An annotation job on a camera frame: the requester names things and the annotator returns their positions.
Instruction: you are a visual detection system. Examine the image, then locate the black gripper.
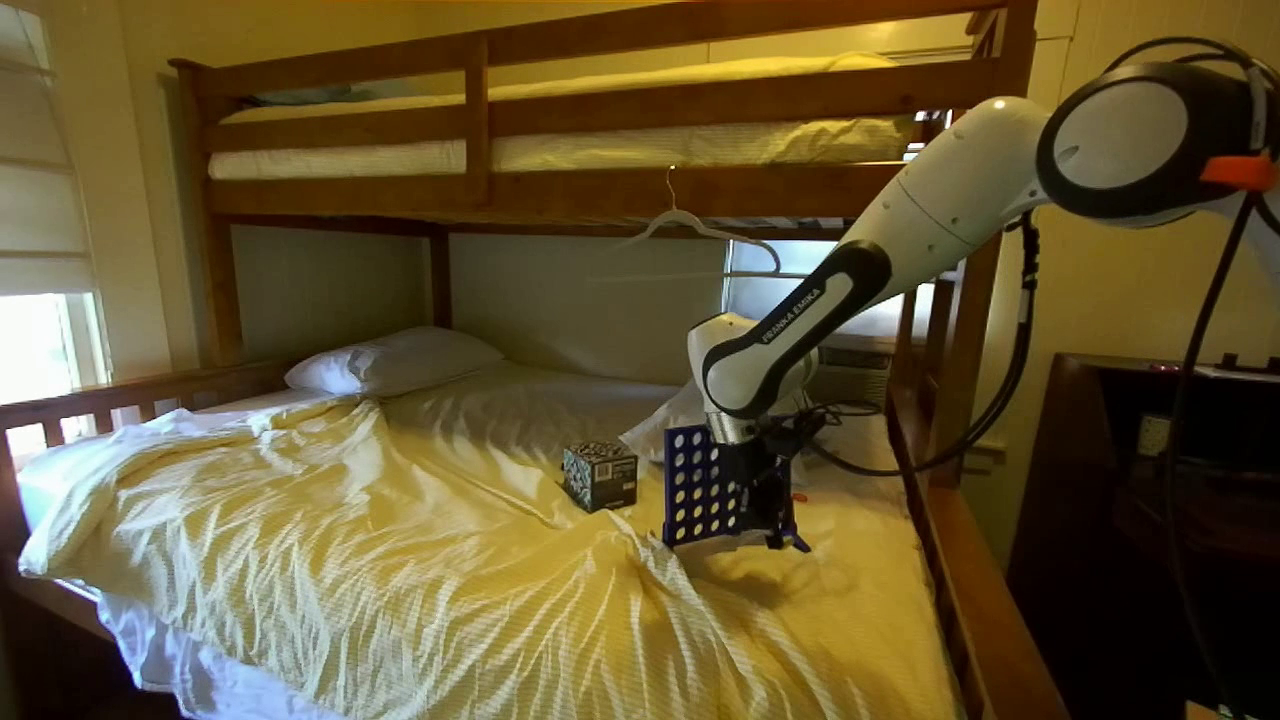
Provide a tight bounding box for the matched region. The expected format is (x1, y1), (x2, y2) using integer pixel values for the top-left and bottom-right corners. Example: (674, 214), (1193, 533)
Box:
(741, 408), (830, 546)

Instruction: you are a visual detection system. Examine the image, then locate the large white pillow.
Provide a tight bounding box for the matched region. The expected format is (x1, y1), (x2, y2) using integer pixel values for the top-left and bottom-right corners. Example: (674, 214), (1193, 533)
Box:
(614, 371), (730, 466)

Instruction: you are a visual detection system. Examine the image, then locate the black white patterned box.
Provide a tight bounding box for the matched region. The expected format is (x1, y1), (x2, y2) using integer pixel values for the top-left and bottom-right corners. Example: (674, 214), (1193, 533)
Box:
(555, 435), (638, 516)

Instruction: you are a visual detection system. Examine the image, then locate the white clothes hanger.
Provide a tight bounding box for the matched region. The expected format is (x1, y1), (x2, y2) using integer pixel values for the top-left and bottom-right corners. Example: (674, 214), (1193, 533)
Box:
(624, 164), (787, 276)

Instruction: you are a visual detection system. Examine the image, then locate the yellow bed sheet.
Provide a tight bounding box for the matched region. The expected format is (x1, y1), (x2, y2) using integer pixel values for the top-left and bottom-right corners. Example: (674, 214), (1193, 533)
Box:
(13, 364), (962, 720)

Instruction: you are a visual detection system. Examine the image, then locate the dark wooden dresser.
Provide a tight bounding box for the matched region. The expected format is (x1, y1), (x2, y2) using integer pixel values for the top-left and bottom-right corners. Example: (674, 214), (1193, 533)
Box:
(1002, 351), (1280, 720)

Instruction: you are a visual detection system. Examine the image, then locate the white cup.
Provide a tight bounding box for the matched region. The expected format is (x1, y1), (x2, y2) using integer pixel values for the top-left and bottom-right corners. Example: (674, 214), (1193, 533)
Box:
(1137, 412), (1183, 466)

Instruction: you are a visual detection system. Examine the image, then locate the bunk mattress with pale sheet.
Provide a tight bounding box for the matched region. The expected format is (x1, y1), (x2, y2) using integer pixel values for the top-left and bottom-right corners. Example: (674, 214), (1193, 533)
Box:
(203, 54), (924, 184)

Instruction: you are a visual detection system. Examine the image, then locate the flat white pillow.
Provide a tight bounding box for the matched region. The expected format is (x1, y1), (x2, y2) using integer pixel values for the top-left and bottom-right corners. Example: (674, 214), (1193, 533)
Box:
(279, 323), (512, 406)

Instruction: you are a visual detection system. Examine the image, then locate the white window blind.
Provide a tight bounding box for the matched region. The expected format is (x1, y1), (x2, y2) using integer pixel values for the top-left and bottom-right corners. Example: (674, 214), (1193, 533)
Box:
(0, 0), (98, 302)

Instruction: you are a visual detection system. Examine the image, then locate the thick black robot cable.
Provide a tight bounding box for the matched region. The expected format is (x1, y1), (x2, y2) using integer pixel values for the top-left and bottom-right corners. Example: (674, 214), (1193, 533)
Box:
(803, 214), (1042, 484)

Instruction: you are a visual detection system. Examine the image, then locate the wooden bunk bed frame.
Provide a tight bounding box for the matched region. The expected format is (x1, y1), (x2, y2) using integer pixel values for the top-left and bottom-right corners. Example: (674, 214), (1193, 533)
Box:
(0, 0), (1072, 720)

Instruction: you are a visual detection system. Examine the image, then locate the long black hanging cable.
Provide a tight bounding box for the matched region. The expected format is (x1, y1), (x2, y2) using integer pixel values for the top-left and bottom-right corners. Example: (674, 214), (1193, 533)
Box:
(1105, 38), (1280, 717)

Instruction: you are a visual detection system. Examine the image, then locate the orange cable clip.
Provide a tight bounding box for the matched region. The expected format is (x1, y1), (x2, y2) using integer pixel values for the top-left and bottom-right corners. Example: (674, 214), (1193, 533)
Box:
(1194, 151), (1280, 198)

